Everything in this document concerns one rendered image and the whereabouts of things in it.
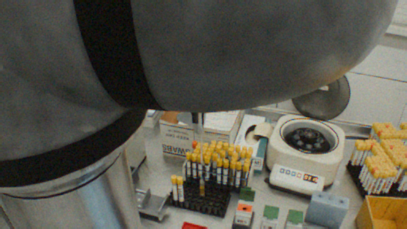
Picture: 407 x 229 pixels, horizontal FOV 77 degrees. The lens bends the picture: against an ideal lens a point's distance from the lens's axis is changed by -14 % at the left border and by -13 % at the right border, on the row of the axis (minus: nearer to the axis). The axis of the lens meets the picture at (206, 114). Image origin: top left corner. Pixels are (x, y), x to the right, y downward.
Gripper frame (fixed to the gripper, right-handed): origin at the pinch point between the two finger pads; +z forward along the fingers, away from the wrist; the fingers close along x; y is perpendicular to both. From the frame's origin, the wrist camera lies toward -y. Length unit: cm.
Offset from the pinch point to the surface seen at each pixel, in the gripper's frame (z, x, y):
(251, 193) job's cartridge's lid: 15.6, 2.4, -14.4
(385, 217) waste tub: 24, -5, -55
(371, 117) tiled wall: 17, -52, -55
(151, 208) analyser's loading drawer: 22.0, 10.5, 11.0
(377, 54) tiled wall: -9, -52, -50
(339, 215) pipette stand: 19.2, 1.2, -38.5
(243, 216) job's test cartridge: 19.2, 7.5, -13.7
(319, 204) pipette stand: 17.0, 0.4, -32.6
